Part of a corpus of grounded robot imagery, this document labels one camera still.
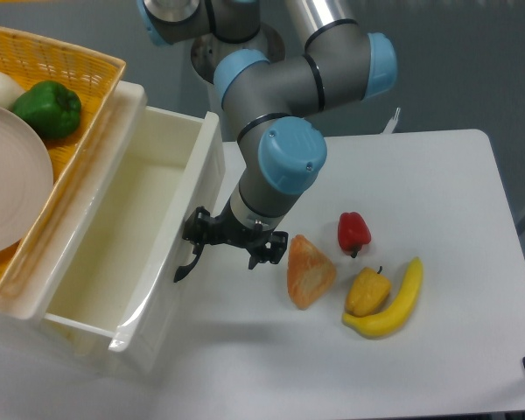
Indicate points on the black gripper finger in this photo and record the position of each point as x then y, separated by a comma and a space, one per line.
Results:
269, 249
201, 229

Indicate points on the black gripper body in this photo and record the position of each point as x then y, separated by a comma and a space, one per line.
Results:
226, 229

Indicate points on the black top drawer handle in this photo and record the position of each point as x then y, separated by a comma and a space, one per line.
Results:
184, 270

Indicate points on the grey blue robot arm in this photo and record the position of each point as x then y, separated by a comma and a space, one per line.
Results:
267, 104

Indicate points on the white drawer cabinet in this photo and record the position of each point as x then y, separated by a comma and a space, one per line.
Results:
44, 257

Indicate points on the orange bread piece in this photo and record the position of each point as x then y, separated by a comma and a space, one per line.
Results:
310, 273

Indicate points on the red bell pepper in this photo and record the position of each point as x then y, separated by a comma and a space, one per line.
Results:
352, 233

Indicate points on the yellow bell pepper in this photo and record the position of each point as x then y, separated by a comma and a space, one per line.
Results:
369, 290

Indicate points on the yellow banana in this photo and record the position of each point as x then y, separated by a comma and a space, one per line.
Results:
395, 316

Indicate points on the green bell pepper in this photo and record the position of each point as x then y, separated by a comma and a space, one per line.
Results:
50, 108

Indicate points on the beige round plate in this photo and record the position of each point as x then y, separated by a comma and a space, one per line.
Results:
26, 178

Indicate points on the yellow wicker basket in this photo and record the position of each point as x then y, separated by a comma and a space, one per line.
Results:
68, 88

